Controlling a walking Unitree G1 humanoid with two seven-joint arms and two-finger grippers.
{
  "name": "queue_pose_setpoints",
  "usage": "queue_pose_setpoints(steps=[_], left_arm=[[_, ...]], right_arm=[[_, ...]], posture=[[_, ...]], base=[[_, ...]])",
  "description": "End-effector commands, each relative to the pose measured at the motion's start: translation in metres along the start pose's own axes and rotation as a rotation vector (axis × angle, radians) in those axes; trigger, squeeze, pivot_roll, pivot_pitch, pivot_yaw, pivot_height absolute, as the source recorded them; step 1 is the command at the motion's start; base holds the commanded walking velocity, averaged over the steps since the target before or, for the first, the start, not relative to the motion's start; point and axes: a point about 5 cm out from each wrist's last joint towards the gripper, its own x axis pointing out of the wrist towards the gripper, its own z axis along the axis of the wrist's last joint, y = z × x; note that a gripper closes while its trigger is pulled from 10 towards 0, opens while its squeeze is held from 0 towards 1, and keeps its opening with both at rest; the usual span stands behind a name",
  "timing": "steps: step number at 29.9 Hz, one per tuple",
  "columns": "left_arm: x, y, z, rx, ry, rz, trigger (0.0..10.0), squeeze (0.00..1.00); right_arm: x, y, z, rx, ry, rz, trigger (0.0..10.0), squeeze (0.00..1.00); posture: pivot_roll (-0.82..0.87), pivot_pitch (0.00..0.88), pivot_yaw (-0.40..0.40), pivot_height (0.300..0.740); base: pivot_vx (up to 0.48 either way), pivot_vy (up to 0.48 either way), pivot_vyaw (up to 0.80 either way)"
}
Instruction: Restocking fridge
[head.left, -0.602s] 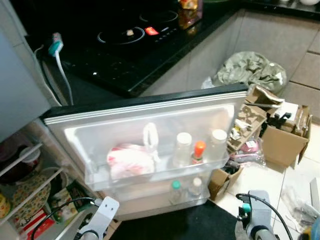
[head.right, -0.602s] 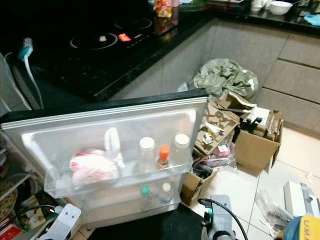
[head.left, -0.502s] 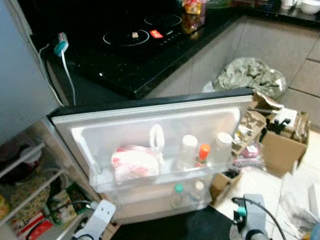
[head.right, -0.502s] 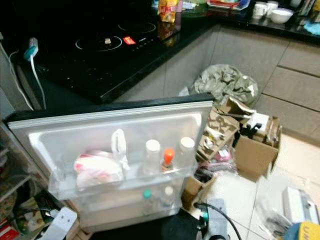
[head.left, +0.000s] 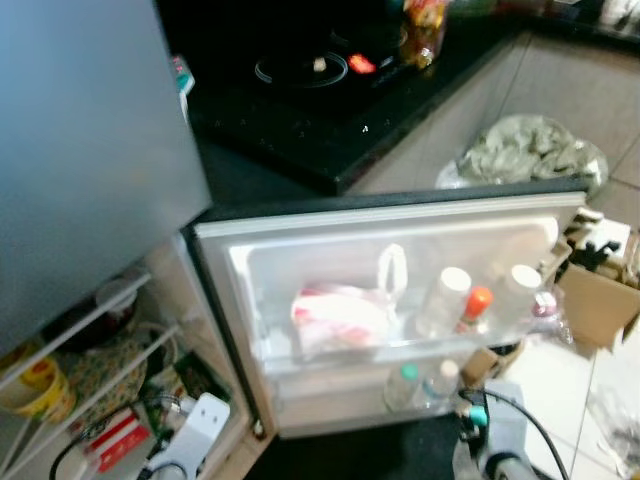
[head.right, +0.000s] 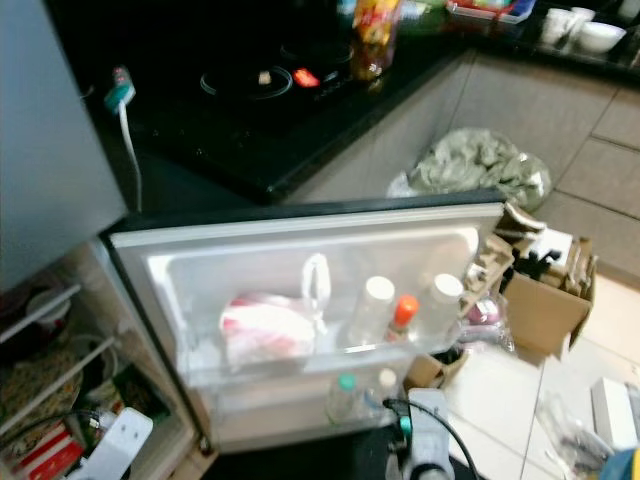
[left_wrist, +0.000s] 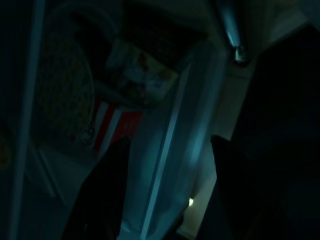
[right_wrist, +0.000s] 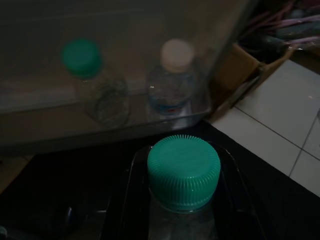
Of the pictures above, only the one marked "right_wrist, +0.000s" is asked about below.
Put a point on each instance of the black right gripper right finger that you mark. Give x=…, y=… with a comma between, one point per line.
x=235, y=215

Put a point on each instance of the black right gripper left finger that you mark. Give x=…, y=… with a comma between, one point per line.
x=135, y=212

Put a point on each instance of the clear bottle with teal cap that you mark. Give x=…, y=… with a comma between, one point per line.
x=80, y=56
x=183, y=170

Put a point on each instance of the fridge door with white lining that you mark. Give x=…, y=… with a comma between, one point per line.
x=37, y=120

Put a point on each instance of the brown cardboard box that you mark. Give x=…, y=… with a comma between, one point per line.
x=240, y=62

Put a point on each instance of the small clear bottle white cap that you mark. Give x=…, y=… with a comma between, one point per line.
x=176, y=53

